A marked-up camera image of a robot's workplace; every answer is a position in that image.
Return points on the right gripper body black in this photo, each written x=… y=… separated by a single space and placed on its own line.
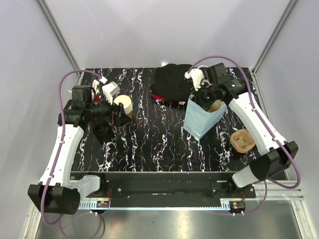
x=206 y=96

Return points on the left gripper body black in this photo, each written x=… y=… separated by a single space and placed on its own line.
x=115 y=118

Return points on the stack of paper cups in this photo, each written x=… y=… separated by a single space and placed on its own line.
x=127 y=104

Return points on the blue white paper bag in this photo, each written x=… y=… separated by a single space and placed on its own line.
x=198 y=121

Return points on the brown cup carrier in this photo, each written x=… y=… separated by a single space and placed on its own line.
x=242 y=141
x=213 y=108

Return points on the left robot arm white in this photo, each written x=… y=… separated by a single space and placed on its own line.
x=55 y=193

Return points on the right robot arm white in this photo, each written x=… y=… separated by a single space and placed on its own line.
x=276 y=154

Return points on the stack of black lids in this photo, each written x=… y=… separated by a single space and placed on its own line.
x=103 y=132

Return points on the black folded cloth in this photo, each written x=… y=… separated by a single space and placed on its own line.
x=169 y=82

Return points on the pink folded cloth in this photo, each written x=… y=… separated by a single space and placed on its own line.
x=166 y=100

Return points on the brown cup carrier on table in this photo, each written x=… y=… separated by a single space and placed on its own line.
x=242 y=141

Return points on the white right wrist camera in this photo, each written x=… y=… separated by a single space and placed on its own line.
x=196 y=76

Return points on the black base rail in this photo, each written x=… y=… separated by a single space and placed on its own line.
x=168 y=189

